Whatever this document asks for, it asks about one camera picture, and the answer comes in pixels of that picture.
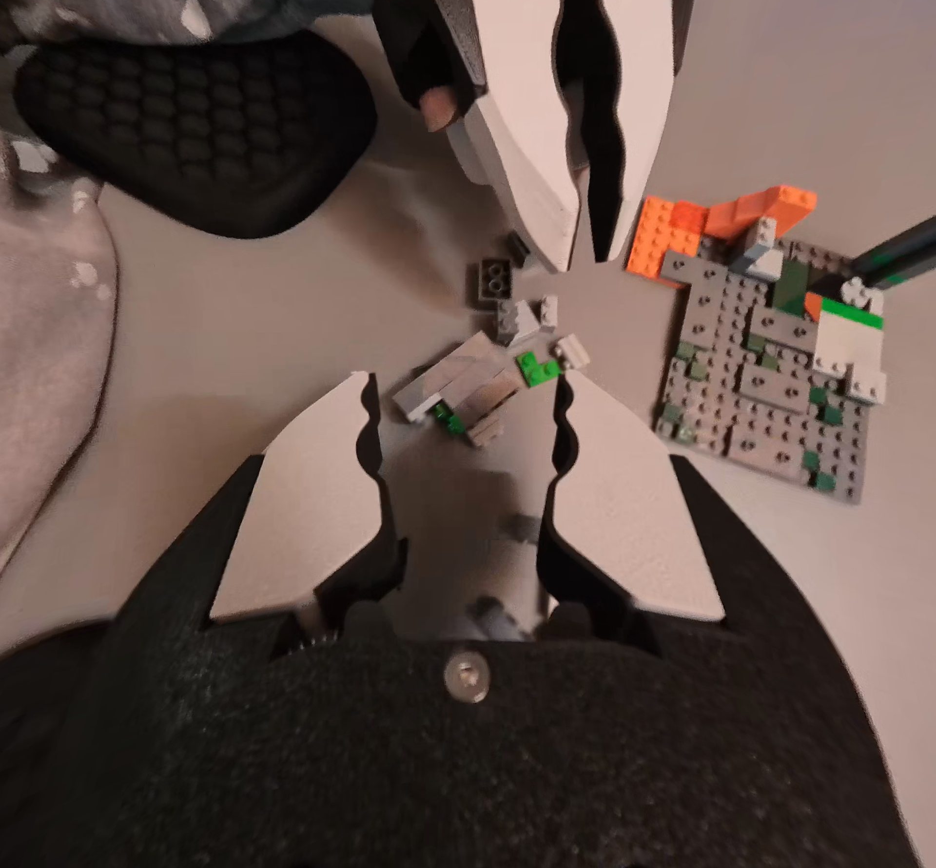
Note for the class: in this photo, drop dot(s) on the grey lego wall section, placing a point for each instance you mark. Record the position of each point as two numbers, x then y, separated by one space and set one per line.
468 378

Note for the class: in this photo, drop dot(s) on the grey splattered hoodie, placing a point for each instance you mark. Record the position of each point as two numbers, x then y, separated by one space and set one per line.
44 371

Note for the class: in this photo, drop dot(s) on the black mesh armrest pad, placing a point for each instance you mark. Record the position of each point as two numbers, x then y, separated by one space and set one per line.
197 129

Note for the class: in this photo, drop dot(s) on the partly built grey lego model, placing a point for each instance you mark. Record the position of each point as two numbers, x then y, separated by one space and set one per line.
753 385

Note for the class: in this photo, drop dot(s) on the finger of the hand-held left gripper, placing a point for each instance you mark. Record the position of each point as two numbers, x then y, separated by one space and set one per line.
647 42
519 78

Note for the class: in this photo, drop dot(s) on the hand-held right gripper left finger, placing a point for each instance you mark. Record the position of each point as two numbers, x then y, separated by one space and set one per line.
307 517

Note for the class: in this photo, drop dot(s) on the person's left hand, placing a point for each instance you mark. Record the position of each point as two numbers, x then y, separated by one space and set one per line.
440 111

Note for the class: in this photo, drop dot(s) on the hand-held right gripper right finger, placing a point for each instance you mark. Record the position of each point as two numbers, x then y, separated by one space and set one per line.
629 517

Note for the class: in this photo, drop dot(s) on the bright green corner lego plate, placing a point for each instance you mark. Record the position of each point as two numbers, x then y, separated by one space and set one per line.
534 369

